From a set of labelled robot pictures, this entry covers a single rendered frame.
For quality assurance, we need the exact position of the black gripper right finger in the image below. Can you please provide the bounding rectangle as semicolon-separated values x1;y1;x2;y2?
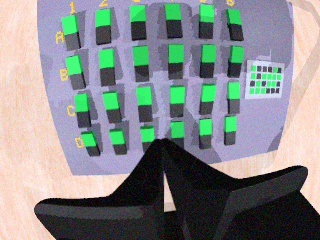
160;139;308;240

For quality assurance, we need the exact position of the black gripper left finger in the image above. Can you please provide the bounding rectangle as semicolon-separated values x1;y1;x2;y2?
33;139;164;240

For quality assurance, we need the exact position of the lavender switch panel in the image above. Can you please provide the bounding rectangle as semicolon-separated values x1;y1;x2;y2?
36;0;295;176

